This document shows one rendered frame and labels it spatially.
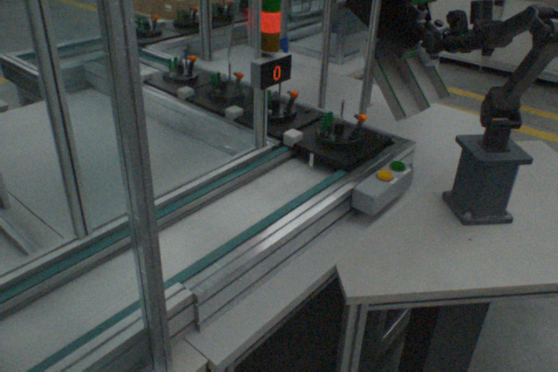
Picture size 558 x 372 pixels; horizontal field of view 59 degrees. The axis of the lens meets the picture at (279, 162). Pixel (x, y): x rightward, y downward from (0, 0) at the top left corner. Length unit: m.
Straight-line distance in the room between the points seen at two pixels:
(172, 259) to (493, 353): 1.56
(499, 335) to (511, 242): 1.04
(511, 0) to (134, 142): 4.89
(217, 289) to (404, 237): 0.54
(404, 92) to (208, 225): 0.84
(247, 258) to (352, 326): 0.33
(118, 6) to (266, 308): 0.71
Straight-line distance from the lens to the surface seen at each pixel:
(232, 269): 1.04
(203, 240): 1.18
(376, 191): 1.31
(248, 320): 1.08
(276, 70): 1.34
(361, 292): 1.16
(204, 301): 1.02
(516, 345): 2.41
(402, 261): 1.26
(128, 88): 0.65
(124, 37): 0.64
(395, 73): 1.74
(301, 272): 1.18
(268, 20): 1.30
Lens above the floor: 1.65
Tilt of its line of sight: 30 degrees down
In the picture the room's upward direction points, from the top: 2 degrees clockwise
